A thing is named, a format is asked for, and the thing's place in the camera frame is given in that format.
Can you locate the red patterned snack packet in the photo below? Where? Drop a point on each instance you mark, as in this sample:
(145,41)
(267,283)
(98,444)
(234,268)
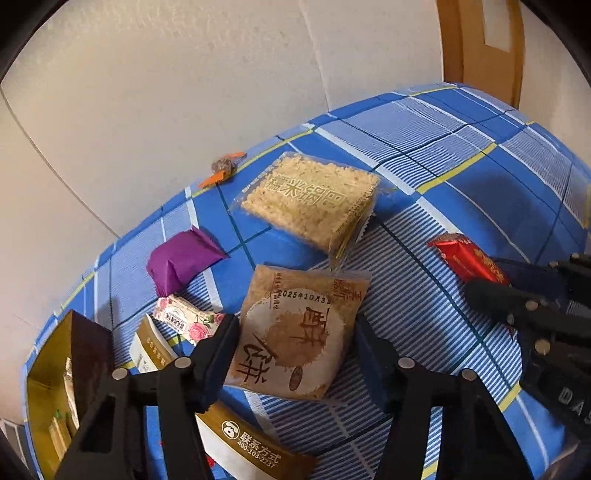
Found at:
(466,259)

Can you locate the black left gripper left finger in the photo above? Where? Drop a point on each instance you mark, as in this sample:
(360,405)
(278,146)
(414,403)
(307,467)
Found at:
(111,442)

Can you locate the long brown white snack bar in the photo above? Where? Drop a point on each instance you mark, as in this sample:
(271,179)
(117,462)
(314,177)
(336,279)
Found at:
(229,441)

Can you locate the rice cracker clear pack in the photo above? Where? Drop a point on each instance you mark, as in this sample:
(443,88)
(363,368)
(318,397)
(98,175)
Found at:
(325,204)

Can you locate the purple snack pouch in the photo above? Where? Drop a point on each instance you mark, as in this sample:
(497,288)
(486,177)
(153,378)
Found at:
(173,264)

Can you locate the orange-ended clear candy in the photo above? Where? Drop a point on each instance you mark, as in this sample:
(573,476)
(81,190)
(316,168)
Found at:
(222,168)

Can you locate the gold tin box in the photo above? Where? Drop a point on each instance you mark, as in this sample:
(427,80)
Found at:
(65,374)

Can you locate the wooden door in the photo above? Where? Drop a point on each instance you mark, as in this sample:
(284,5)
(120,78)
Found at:
(483,46)

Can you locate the blue plaid tablecloth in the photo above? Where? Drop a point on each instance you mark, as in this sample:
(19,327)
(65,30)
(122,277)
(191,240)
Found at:
(455,160)

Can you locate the round pastry brown packet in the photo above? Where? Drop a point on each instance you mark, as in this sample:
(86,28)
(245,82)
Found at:
(295,328)

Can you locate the pink floral snack packet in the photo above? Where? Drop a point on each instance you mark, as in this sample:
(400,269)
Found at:
(185,319)

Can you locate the cracker pack with green ends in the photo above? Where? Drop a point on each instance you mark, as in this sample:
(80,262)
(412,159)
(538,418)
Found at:
(62,429)

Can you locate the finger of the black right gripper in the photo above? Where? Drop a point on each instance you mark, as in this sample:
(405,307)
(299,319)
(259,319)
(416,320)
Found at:
(525,311)
(575,273)

